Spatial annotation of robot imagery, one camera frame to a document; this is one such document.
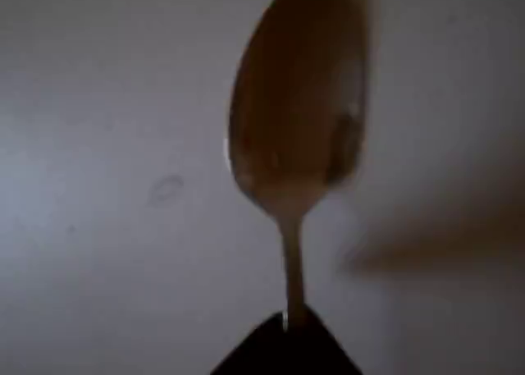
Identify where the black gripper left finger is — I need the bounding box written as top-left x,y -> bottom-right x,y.
209,310 -> 290,375

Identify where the silver metal spoon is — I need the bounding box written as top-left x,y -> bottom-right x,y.
222,0 -> 372,333

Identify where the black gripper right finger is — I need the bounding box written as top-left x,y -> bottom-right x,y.
288,304 -> 364,375

